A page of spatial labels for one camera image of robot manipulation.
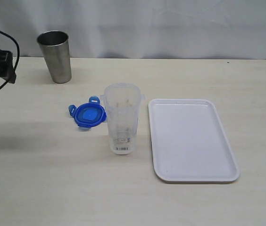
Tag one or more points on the blue plastic lid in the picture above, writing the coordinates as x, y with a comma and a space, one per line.
88, 115

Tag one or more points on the white rectangular tray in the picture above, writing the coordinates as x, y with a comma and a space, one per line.
189, 143

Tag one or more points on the stainless steel cup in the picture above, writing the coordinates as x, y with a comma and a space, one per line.
54, 46

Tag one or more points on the white backdrop curtain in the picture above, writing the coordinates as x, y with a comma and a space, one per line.
234, 29

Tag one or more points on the clear plastic tall container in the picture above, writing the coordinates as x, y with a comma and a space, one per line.
122, 103

